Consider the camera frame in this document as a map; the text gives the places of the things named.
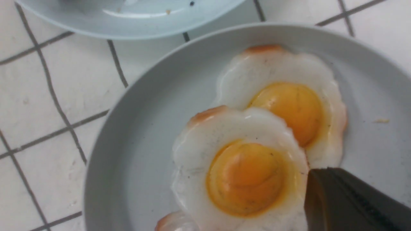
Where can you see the light blue plate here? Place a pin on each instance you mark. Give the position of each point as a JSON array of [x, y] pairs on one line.
[[129, 19]]

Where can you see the white grid tablecloth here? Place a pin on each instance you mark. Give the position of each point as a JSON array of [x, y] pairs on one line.
[[58, 86]]

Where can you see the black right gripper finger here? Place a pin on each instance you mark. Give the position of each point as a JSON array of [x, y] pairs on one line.
[[336, 200]]

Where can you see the grey plate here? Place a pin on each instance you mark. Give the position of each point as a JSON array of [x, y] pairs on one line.
[[127, 185]]

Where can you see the fried egg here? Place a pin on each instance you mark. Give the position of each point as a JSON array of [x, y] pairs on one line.
[[176, 221], [240, 171], [300, 88]]

